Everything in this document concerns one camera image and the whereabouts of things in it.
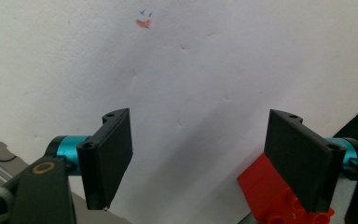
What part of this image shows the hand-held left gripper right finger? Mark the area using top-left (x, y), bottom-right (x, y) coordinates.
top-left (263, 108), bottom-right (358, 215)

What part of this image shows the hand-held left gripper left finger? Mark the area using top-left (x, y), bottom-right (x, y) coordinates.
top-left (54, 107), bottom-right (134, 211)

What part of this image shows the red building block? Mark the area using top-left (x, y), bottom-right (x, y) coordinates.
top-left (237, 152), bottom-right (336, 224)

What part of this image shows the thin black cable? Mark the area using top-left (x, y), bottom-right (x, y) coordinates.
top-left (0, 147), bottom-right (19, 163)

